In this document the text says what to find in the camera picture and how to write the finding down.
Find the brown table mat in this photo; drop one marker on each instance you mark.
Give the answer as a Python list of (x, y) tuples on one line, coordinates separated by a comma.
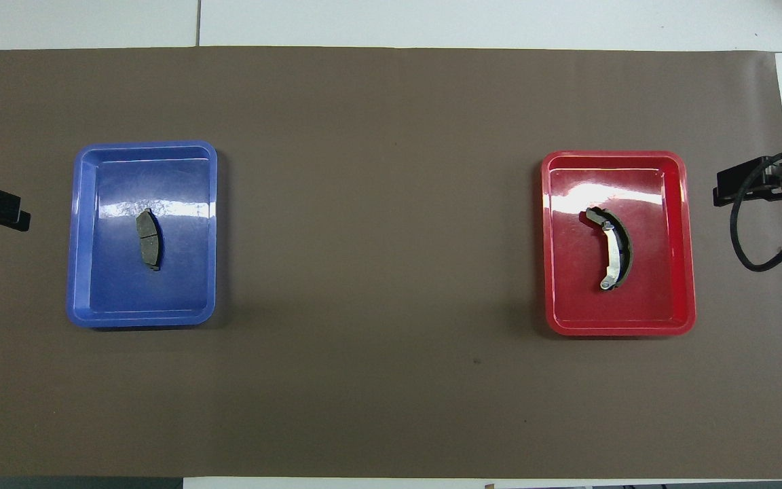
[(391, 204)]

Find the blue plastic tray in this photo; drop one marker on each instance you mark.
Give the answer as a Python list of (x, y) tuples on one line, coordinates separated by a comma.
[(119, 292)]

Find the curved metal brake shoe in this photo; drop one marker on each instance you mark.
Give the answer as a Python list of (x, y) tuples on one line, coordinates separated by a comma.
[(612, 251)]

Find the red plastic tray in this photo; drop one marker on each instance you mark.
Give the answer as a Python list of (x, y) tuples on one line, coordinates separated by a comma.
[(574, 299)]

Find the dark brake pad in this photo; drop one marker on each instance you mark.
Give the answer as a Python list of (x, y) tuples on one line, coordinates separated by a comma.
[(149, 239)]

